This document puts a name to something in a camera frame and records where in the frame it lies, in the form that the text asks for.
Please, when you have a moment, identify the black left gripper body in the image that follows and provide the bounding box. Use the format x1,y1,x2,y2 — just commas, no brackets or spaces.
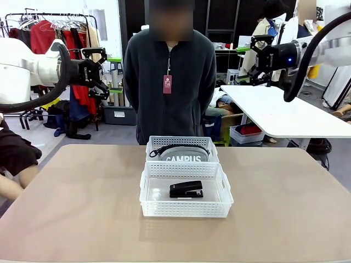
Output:
70,59,97,86

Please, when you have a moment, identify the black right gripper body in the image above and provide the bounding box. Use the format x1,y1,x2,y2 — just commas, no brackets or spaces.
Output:
257,41,299,72

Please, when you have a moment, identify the grey CAMPUS zipper pouch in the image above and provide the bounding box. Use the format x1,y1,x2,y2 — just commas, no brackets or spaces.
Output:
149,144,211,163

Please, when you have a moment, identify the black stapler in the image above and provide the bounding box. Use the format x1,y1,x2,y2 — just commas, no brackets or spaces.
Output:
169,180,204,198

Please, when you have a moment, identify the tall white cardboard tube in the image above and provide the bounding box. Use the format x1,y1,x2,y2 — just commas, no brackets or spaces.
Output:
111,70,120,107

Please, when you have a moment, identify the grey storage bin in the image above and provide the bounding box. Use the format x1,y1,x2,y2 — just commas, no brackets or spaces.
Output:
103,105,138,126

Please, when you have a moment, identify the mannequin in beige coat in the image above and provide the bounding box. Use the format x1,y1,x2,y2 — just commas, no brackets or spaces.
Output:
241,0,287,79

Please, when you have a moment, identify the white coat on mannequin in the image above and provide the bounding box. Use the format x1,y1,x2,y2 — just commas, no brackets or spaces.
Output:
275,15,300,46

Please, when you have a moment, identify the figure in navy top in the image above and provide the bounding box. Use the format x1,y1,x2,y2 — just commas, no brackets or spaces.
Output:
297,0,319,39

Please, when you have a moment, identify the person in dark fleece jacket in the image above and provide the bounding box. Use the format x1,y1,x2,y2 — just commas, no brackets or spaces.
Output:
123,28,217,145

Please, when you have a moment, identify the white background table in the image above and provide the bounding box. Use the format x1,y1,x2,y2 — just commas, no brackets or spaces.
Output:
220,84,351,150

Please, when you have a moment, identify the black clothes pile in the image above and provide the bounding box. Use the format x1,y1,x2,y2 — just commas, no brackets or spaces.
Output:
43,100,92,140

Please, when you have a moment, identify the dark red badge tag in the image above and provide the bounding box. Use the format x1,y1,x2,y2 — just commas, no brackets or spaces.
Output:
163,75,173,94

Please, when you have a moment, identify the red hanging garment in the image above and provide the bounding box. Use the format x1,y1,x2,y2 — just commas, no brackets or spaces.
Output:
30,20,98,116

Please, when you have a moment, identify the clear box with red contents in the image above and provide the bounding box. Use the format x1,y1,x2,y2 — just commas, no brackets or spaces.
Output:
229,124,266,144

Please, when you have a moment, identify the white leaning board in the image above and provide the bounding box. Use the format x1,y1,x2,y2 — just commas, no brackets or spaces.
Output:
323,65,351,110

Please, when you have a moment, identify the white perforated plastic basket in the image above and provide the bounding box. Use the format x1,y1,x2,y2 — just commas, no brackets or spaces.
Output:
139,161,234,219
145,135,219,164

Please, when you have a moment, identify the seated person in dark clothes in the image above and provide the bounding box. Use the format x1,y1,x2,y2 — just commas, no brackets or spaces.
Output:
0,117,42,201

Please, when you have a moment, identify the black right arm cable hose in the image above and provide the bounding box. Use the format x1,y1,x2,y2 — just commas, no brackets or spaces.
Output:
283,15,343,102

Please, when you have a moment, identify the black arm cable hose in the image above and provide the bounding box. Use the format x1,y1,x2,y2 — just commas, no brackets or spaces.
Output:
283,15,343,102
0,43,71,113

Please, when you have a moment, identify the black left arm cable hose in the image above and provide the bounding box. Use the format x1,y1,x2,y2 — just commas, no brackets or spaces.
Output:
0,43,71,113

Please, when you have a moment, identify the black cable bundle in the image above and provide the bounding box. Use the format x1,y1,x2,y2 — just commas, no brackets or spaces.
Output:
308,138,332,162

